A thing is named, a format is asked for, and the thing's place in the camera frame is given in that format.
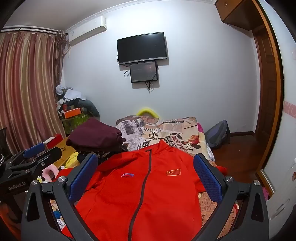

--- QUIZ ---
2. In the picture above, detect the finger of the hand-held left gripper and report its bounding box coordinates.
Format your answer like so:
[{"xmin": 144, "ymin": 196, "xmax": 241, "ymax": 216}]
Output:
[
  {"xmin": 6, "ymin": 147, "xmax": 63, "ymax": 179},
  {"xmin": 9, "ymin": 142, "xmax": 46, "ymax": 166}
]

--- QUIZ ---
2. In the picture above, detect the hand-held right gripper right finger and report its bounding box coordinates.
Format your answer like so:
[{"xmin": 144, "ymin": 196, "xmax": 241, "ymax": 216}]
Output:
[{"xmin": 193, "ymin": 153, "xmax": 270, "ymax": 241}]

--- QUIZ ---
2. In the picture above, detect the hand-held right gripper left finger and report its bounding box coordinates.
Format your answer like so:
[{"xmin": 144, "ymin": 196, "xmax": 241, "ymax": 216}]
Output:
[{"xmin": 20, "ymin": 153, "xmax": 99, "ymax": 241}]

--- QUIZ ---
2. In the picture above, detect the red zip jacket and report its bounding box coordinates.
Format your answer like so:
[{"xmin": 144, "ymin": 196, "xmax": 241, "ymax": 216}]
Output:
[{"xmin": 54, "ymin": 140, "xmax": 228, "ymax": 241}]

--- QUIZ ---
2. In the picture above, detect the pile of clothes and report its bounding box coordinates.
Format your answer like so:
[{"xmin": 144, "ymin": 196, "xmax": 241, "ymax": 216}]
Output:
[{"xmin": 55, "ymin": 85, "xmax": 100, "ymax": 121}]

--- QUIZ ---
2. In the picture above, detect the red box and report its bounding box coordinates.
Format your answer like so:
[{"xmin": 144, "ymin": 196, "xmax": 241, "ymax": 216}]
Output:
[{"xmin": 46, "ymin": 136, "xmax": 63, "ymax": 149}]

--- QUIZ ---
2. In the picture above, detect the pink plush toy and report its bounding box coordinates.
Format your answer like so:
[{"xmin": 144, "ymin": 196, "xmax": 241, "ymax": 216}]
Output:
[{"xmin": 43, "ymin": 166, "xmax": 59, "ymax": 181}]

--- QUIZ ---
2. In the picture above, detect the yellow cloth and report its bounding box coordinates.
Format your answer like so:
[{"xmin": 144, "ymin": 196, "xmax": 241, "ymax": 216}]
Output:
[{"xmin": 65, "ymin": 152, "xmax": 80, "ymax": 168}]

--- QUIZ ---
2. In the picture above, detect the black printed garment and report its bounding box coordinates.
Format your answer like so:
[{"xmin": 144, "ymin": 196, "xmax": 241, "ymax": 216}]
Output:
[{"xmin": 77, "ymin": 139, "xmax": 130, "ymax": 167}]

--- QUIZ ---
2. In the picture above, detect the green basket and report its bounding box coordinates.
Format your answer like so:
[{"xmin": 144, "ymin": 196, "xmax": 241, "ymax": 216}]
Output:
[{"xmin": 62, "ymin": 115, "xmax": 93, "ymax": 136}]

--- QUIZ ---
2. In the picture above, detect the grey backpack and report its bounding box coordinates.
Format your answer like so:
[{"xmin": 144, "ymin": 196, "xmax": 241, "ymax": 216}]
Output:
[{"xmin": 205, "ymin": 120, "xmax": 230, "ymax": 150}]

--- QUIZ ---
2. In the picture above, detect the folded maroon garment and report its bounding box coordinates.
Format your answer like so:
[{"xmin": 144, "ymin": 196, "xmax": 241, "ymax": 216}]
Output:
[{"xmin": 66, "ymin": 117, "xmax": 126, "ymax": 153}]

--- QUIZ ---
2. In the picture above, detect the cartoon print cloth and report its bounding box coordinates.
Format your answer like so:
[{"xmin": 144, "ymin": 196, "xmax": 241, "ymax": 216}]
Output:
[{"xmin": 50, "ymin": 199, "xmax": 70, "ymax": 232}]

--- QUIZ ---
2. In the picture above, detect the orange box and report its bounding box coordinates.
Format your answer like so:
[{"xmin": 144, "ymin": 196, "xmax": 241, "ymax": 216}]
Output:
[{"xmin": 63, "ymin": 107, "xmax": 82, "ymax": 119}]

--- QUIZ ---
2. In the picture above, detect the newspaper print bed sheet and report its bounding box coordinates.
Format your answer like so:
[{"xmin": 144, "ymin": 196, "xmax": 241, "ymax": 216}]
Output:
[{"xmin": 115, "ymin": 115, "xmax": 242, "ymax": 241}]

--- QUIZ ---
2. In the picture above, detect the striped brown curtain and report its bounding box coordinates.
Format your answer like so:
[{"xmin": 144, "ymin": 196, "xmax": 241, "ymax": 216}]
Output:
[{"xmin": 0, "ymin": 30, "xmax": 67, "ymax": 158}]

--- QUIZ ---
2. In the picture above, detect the white wardrobe with pink pattern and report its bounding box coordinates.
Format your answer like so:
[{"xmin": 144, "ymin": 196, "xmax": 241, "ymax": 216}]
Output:
[{"xmin": 261, "ymin": 0, "xmax": 296, "ymax": 232}]

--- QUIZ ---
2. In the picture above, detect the yellow cushion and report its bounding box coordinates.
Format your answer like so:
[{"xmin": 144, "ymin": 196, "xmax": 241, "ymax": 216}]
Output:
[{"xmin": 136, "ymin": 107, "xmax": 160, "ymax": 118}]

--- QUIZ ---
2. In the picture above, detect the wooden door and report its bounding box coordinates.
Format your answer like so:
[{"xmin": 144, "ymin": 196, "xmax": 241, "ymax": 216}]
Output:
[{"xmin": 252, "ymin": 23, "xmax": 284, "ymax": 176}]

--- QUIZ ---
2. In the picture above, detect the white air conditioner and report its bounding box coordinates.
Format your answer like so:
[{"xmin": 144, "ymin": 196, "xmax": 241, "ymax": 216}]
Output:
[{"xmin": 65, "ymin": 17, "xmax": 107, "ymax": 45}]

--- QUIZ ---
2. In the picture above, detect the wooden overhead cabinet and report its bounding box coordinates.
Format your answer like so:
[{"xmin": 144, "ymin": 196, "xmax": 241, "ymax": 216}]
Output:
[{"xmin": 214, "ymin": 0, "xmax": 266, "ymax": 30}]

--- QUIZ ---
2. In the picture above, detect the grey curtain rail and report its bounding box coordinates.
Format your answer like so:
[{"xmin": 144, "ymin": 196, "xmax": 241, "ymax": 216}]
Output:
[{"xmin": 0, "ymin": 26, "xmax": 58, "ymax": 35}]

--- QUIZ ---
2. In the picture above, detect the small black wall monitor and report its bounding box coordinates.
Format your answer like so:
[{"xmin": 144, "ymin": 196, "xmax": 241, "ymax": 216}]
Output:
[{"xmin": 129, "ymin": 61, "xmax": 158, "ymax": 83}]

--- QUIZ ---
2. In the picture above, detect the black wall television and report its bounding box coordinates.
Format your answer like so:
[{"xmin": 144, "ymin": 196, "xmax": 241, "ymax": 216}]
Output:
[{"xmin": 117, "ymin": 32, "xmax": 168, "ymax": 65}]

